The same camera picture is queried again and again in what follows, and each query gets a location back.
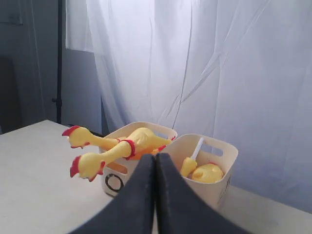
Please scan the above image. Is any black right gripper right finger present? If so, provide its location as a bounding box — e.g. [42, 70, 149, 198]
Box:
[156, 153, 244, 234]

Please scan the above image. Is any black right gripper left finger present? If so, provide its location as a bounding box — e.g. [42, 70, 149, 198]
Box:
[71, 155, 155, 234]

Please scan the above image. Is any detached chicken head with tube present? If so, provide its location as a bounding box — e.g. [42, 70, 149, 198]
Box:
[180, 137, 204, 177]

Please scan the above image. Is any large yellow rubber chicken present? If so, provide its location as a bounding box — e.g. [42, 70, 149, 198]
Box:
[69, 127, 173, 182]

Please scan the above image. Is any headless yellow rubber chicken body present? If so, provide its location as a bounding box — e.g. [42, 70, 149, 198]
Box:
[191, 163, 224, 183]

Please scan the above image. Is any cream bin marked O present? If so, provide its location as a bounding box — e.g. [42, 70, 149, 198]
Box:
[101, 122, 177, 196]

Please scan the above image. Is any cream bin marked X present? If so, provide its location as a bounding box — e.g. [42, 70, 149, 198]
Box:
[162, 134, 238, 210]

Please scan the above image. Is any black backdrop stand pole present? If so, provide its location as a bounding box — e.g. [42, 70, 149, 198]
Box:
[52, 0, 63, 124]

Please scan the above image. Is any grey backdrop curtain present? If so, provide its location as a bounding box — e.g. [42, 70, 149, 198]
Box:
[24, 0, 312, 215]

